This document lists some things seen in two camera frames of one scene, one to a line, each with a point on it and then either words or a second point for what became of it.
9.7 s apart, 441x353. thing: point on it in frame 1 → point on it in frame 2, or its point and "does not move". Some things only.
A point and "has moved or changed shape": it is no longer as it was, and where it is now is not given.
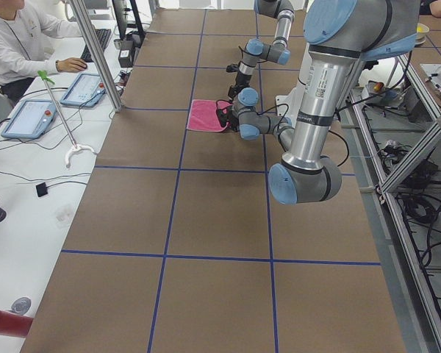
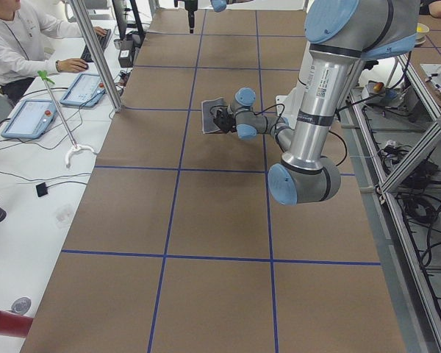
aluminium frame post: [96, 52] does not move
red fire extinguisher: [6, 323] does not move
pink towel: [203, 115] has moved or changed shape
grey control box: [417, 112] does not move
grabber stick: [75, 146] does not move
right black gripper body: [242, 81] → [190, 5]
